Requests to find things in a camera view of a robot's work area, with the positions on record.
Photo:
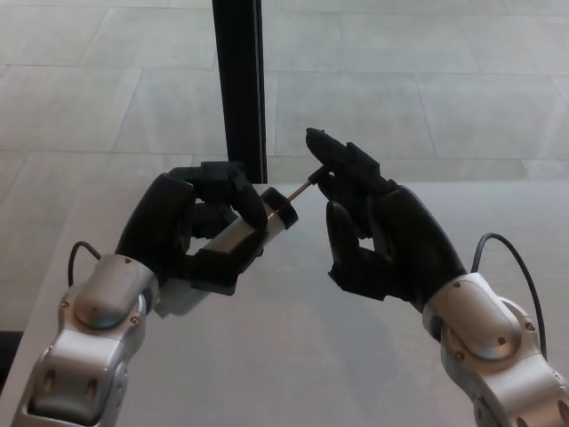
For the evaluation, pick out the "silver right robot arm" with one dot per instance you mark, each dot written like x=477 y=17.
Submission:
x=498 y=356

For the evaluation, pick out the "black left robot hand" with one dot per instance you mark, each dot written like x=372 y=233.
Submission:
x=155 y=222

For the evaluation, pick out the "black vertical frame post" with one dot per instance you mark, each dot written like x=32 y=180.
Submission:
x=240 y=89

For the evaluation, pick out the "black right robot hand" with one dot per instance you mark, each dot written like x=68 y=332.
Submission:
x=413 y=249

